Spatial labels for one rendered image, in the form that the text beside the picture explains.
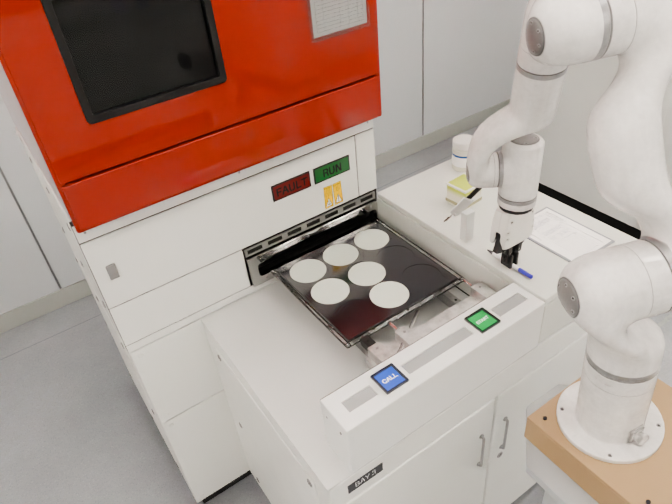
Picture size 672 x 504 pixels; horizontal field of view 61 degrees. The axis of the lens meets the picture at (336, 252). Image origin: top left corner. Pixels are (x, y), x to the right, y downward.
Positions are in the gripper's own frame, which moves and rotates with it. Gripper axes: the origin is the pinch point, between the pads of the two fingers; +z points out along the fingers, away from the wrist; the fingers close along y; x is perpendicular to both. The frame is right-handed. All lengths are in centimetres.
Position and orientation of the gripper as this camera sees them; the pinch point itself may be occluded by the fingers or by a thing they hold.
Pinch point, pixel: (509, 257)
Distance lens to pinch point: 144.7
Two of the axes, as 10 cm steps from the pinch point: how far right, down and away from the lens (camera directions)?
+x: 5.6, 4.6, -6.9
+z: 0.9, 7.9, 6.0
